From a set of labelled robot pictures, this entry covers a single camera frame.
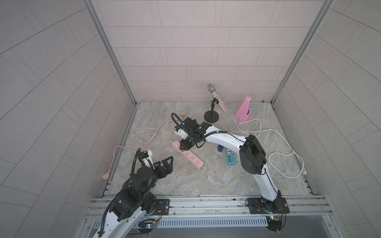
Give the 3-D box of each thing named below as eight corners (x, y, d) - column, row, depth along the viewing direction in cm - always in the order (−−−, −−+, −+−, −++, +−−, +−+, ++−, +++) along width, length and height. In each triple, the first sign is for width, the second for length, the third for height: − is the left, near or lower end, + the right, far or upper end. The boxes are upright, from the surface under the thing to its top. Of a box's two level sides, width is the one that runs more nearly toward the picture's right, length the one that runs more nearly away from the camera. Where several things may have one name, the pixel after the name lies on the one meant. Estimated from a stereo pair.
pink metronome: (234, 118, 109) (240, 101, 95) (237, 112, 113) (243, 94, 99) (246, 122, 107) (253, 105, 93) (248, 116, 111) (256, 98, 97)
